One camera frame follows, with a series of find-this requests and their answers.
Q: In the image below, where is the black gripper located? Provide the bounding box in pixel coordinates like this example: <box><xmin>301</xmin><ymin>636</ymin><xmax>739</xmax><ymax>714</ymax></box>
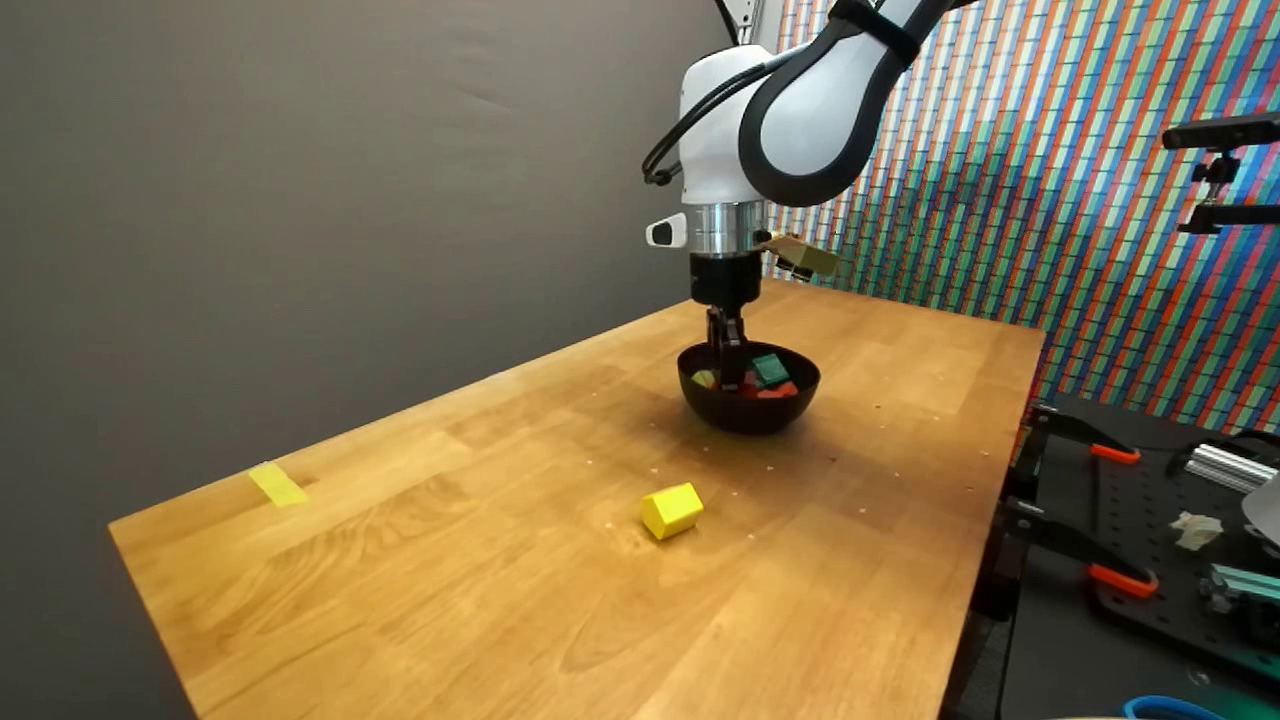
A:
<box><xmin>693</xmin><ymin>258</ymin><xmax>762</xmax><ymax>382</ymax></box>

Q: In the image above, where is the small yellow block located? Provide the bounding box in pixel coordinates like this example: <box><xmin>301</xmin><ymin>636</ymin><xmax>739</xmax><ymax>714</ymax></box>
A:
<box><xmin>693</xmin><ymin>367</ymin><xmax>718</xmax><ymax>388</ymax></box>

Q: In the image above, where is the teal block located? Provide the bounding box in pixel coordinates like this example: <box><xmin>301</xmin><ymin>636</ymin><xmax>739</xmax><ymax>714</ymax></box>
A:
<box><xmin>754</xmin><ymin>354</ymin><xmax>787</xmax><ymax>388</ymax></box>

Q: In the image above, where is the black bowl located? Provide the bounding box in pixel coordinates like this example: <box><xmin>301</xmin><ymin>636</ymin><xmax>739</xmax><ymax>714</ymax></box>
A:
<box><xmin>676</xmin><ymin>344</ymin><xmax>819</xmax><ymax>436</ymax></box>

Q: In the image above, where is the large yellow block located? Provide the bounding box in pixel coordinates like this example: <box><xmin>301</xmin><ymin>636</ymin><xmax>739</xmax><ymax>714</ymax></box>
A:
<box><xmin>639</xmin><ymin>485</ymin><xmax>704</xmax><ymax>542</ymax></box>

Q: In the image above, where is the red rounded block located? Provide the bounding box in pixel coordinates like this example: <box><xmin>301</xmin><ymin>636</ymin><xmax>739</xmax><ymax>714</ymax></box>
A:
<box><xmin>739</xmin><ymin>382</ymin><xmax>801</xmax><ymax>403</ymax></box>

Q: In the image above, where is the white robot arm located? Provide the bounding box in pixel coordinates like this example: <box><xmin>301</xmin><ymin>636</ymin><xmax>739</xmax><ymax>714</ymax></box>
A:
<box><xmin>639</xmin><ymin>0</ymin><xmax>954</xmax><ymax>385</ymax></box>

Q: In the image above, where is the black orange clamp far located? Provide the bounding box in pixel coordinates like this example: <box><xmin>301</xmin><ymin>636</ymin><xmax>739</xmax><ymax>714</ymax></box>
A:
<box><xmin>1024</xmin><ymin>403</ymin><xmax>1145</xmax><ymax>467</ymax></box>

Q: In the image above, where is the black orange clamp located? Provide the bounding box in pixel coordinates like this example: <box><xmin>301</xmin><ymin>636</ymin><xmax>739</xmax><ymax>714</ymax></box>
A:
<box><xmin>1004</xmin><ymin>501</ymin><xmax>1160</xmax><ymax>599</ymax></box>
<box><xmin>1024</xmin><ymin>403</ymin><xmax>1145</xmax><ymax>467</ymax></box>

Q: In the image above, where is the black orange clamp near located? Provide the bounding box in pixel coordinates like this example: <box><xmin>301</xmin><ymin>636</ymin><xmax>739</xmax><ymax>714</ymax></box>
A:
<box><xmin>1004</xmin><ymin>501</ymin><xmax>1160</xmax><ymax>599</ymax></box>

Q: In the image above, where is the black perforated board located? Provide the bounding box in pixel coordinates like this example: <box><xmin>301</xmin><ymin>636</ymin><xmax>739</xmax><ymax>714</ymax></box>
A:
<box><xmin>1073</xmin><ymin>407</ymin><xmax>1280</xmax><ymax>685</ymax></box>

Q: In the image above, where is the yellow tape strip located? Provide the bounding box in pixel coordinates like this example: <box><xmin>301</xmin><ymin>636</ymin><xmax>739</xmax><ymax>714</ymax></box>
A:
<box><xmin>247</xmin><ymin>464</ymin><xmax>309</xmax><ymax>509</ymax></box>

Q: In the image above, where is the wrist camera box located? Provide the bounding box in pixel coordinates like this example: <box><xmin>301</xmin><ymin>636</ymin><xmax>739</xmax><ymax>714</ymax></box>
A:
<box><xmin>769</xmin><ymin>232</ymin><xmax>841</xmax><ymax>278</ymax></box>

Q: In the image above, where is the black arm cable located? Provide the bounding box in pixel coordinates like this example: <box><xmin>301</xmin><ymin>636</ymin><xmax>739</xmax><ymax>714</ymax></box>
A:
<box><xmin>635</xmin><ymin>56</ymin><xmax>778</xmax><ymax>194</ymax></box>

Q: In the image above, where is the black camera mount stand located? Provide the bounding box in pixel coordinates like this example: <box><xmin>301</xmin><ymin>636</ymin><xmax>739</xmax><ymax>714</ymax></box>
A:
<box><xmin>1160</xmin><ymin>113</ymin><xmax>1280</xmax><ymax>236</ymax></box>

